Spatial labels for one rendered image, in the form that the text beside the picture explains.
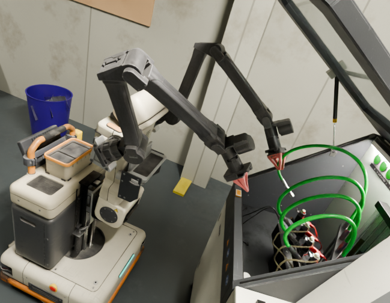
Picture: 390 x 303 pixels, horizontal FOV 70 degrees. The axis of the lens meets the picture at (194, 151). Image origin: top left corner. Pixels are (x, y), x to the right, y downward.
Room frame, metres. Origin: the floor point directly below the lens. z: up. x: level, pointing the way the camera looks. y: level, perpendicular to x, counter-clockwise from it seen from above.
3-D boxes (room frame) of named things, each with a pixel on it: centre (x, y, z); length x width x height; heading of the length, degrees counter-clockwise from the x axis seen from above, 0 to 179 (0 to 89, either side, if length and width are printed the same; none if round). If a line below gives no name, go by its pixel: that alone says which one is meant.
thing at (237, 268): (1.00, -0.30, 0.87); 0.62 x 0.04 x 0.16; 1
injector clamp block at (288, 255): (0.88, -0.54, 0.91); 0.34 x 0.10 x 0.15; 1
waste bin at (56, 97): (2.48, 1.55, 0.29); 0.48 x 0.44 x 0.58; 81
